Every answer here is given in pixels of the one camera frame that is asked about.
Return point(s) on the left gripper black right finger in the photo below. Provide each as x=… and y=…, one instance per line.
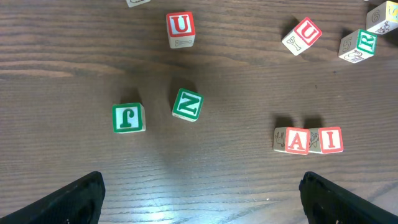
x=325, y=202

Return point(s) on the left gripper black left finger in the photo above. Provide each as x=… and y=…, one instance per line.
x=78, y=202

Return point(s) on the red I block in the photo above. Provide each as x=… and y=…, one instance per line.
x=326, y=140

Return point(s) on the red A block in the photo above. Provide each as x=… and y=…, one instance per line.
x=291, y=140

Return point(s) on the green J block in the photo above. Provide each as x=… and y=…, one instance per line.
x=128, y=118

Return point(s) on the green N block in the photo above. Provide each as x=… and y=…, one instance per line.
x=187, y=105

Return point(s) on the green R block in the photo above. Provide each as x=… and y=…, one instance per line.
x=358, y=46

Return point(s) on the red U block centre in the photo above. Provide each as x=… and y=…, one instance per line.
x=302, y=36

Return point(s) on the red u block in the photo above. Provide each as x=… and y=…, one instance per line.
x=180, y=29
x=302, y=36

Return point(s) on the yellow block centre lower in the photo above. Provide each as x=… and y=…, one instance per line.
x=382, y=19

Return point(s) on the yellow block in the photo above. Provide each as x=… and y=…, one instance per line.
x=134, y=3
x=382, y=19

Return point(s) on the red U block left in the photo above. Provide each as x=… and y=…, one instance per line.
x=180, y=29

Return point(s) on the yellow block far left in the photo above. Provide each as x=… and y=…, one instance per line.
x=134, y=3

